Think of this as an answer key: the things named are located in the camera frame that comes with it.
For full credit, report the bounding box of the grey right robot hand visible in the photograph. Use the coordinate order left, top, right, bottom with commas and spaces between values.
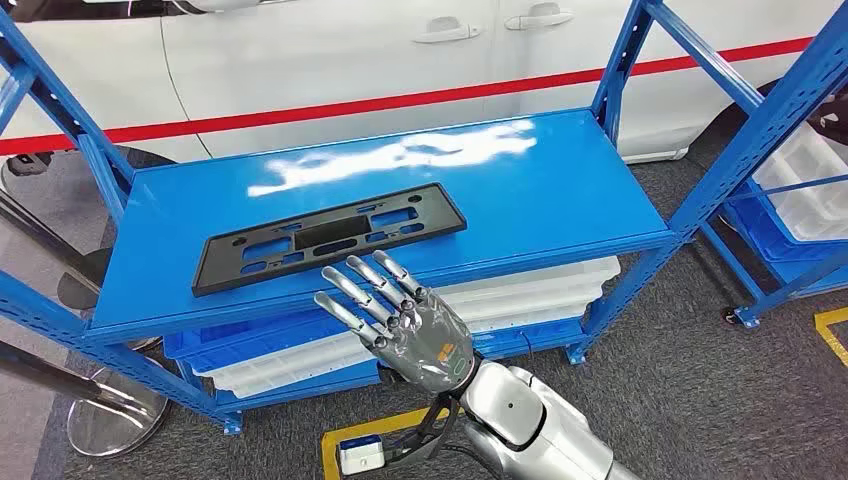
313, 249, 480, 397

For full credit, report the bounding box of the black plastic bracket part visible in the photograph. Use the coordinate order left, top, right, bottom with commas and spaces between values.
192, 182, 469, 298

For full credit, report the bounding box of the blue metal shelf rack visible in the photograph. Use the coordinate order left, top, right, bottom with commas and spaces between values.
0, 0, 848, 439

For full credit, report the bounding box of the blue wheeled shelf cart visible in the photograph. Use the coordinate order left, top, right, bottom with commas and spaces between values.
700, 89, 848, 331

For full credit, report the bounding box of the black curved plastic part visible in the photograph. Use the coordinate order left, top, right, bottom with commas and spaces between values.
808, 92, 848, 147

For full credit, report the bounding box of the yellow floor tape square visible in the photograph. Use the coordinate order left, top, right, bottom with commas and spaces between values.
321, 405, 465, 480

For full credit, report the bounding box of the white car with red stripe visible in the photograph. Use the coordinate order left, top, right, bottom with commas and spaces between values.
0, 0, 848, 174

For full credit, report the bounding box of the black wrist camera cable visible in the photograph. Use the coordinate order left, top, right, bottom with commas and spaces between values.
440, 443, 508, 480

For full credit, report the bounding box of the dark stanchion post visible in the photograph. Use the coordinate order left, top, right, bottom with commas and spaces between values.
0, 188, 115, 313

